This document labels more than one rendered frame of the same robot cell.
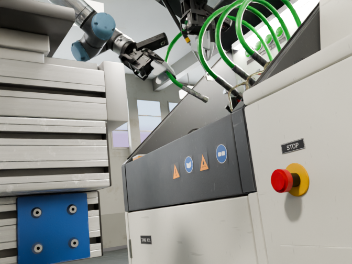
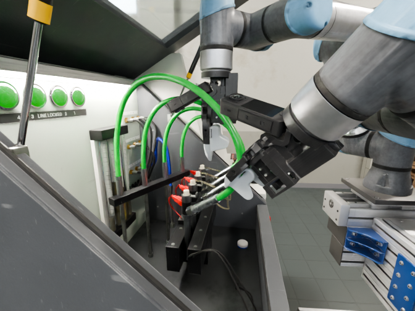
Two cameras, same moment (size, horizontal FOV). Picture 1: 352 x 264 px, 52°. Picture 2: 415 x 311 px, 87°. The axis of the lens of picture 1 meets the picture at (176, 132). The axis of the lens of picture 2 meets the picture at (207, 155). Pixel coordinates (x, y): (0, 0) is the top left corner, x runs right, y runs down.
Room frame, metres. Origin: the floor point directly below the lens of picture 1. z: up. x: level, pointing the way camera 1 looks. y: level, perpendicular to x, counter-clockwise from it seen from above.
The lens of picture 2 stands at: (1.50, 0.20, 1.37)
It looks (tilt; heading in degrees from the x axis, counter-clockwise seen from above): 15 degrees down; 218
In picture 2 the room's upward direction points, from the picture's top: straight up
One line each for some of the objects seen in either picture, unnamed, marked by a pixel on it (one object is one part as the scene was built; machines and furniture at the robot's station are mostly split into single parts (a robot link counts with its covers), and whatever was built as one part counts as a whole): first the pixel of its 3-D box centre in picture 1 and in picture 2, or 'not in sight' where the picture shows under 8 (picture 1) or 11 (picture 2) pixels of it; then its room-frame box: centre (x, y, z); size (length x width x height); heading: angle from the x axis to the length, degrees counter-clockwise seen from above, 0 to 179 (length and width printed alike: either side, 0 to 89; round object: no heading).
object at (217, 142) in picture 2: (199, 48); (216, 144); (1.07, -0.10, 1.27); 0.06 x 0.03 x 0.09; 119
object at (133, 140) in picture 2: not in sight; (136, 143); (1.01, -0.54, 1.20); 0.13 x 0.03 x 0.31; 29
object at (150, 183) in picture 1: (173, 174); (268, 278); (0.98, 0.02, 0.87); 0.62 x 0.04 x 0.16; 29
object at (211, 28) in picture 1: (209, 30); not in sight; (1.05, -0.14, 1.31); 0.05 x 0.02 x 0.09; 29
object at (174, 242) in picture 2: not in sight; (196, 234); (0.99, -0.25, 0.91); 0.34 x 0.10 x 0.15; 29
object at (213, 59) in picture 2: not in sight; (216, 63); (1.06, -0.12, 1.45); 0.08 x 0.08 x 0.05
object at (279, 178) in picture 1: (286, 180); not in sight; (0.56, -0.16, 0.80); 0.05 x 0.04 x 0.05; 29
